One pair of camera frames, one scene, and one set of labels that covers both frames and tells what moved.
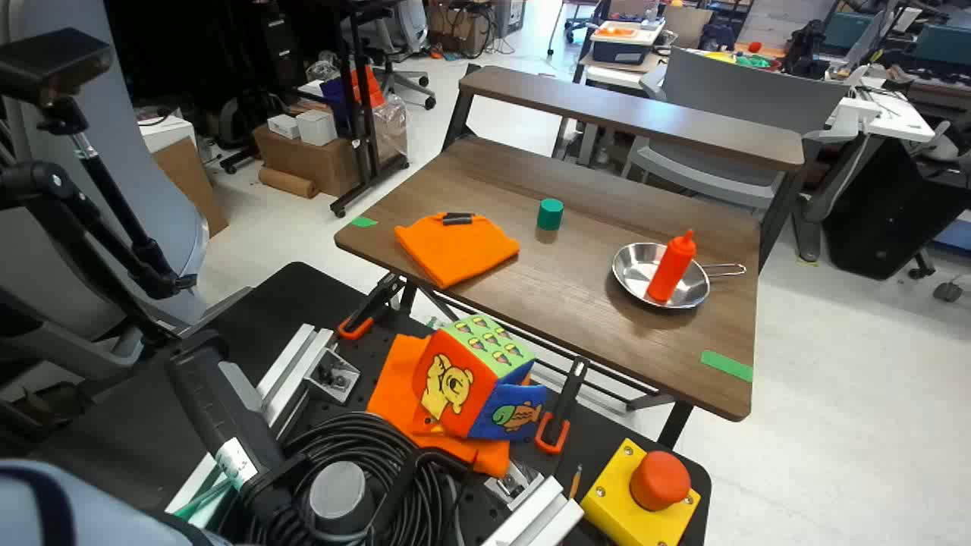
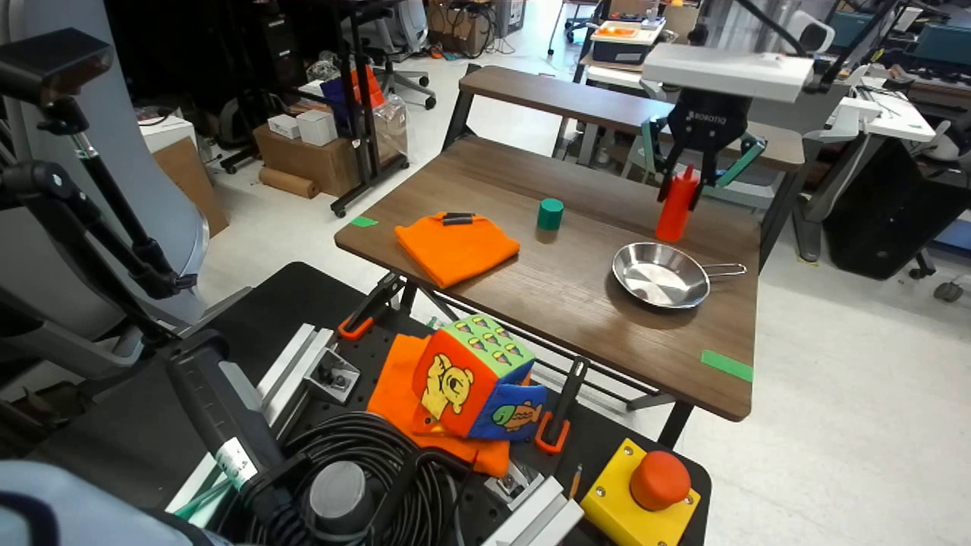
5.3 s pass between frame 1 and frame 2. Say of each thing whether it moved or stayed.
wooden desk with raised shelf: stayed
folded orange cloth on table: stayed
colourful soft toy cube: stayed
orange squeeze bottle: moved
